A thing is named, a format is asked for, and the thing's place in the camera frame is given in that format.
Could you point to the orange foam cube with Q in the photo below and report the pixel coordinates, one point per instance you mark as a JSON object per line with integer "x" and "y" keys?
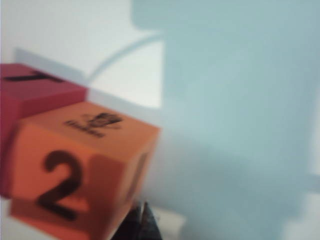
{"x": 75, "y": 155}

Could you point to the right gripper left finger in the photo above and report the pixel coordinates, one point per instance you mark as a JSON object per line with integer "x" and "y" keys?
{"x": 136, "y": 225}

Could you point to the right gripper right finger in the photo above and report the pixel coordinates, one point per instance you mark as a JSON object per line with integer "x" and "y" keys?
{"x": 151, "y": 225}

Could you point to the red foam cube with tree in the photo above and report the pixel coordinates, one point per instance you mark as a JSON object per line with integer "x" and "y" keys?
{"x": 30, "y": 100}

